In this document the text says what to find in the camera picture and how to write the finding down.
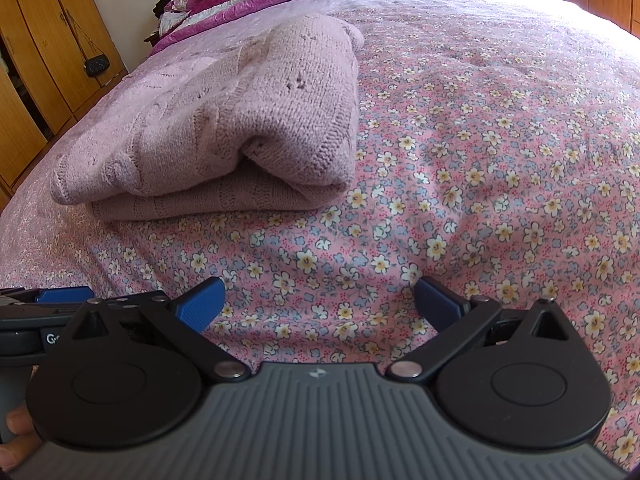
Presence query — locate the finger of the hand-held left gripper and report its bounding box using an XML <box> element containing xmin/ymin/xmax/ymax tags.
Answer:
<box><xmin>0</xmin><ymin>285</ymin><xmax>169</xmax><ymax>320</ymax></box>

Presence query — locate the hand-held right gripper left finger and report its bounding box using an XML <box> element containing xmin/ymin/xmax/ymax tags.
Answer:
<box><xmin>65</xmin><ymin>276</ymin><xmax>251</xmax><ymax>381</ymax></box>

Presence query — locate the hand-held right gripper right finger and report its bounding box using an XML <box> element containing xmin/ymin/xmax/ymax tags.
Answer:
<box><xmin>386</xmin><ymin>276</ymin><xmax>583</xmax><ymax>380</ymax></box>

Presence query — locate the pink knit cardigan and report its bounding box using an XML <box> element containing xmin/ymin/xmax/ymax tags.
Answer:
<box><xmin>50</xmin><ymin>13</ymin><xmax>366</xmax><ymax>222</ymax></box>

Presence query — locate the person's left hand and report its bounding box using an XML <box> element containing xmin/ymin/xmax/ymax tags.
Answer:
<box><xmin>0</xmin><ymin>403</ymin><xmax>44</xmax><ymax>480</ymax></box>

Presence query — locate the pink floral bedsheet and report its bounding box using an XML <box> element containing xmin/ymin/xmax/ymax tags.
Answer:
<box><xmin>0</xmin><ymin>0</ymin><xmax>640</xmax><ymax>462</ymax></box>

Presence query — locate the black handbag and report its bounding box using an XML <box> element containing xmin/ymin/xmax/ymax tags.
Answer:
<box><xmin>59</xmin><ymin>7</ymin><xmax>112</xmax><ymax>79</ymax></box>

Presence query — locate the wooden wardrobe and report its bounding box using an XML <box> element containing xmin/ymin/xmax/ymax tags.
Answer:
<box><xmin>0</xmin><ymin>0</ymin><xmax>129</xmax><ymax>207</ymax></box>

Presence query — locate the magenta and white quilt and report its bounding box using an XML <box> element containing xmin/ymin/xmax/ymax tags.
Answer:
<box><xmin>150</xmin><ymin>0</ymin><xmax>352</xmax><ymax>56</ymax></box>

